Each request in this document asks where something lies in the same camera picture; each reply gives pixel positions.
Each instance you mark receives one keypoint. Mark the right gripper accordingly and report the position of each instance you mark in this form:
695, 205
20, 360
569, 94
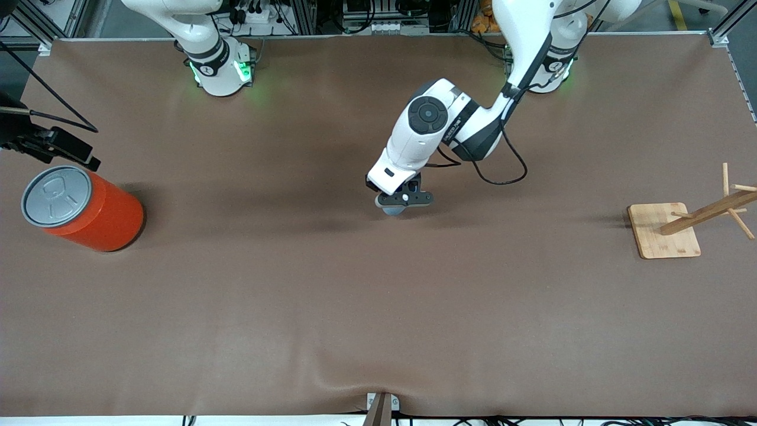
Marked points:
13, 131

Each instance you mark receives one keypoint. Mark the brown camera stand pole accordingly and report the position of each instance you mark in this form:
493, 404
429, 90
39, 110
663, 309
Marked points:
378, 414

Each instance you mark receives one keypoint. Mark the white terminal block row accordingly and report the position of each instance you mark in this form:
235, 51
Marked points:
387, 27

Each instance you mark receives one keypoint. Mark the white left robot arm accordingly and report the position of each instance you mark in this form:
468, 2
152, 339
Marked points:
426, 115

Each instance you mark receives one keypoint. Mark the brown table cloth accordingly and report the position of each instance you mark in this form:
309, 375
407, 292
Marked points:
378, 296

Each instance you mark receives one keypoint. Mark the white power strip with plugs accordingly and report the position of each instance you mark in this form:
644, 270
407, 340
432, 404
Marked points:
254, 15

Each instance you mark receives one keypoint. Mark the blue plastic cup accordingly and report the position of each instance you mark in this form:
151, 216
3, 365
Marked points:
393, 212

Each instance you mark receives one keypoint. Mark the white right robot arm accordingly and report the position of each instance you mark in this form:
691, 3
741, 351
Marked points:
219, 71

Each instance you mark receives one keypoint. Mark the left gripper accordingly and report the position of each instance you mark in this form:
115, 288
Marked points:
369, 184

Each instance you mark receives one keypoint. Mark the orange snack packets pile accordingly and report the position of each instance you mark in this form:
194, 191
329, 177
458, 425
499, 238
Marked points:
482, 23

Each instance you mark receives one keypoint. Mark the orange can with grey lid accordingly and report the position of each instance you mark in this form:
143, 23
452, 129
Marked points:
112, 219

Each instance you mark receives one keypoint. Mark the metal table edge bracket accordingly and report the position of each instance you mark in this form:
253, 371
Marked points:
395, 403

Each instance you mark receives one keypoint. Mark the wooden mug tree stand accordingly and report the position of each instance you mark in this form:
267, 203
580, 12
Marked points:
662, 236

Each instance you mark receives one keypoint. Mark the aluminium frame post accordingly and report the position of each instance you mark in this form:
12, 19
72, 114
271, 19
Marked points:
730, 26
35, 18

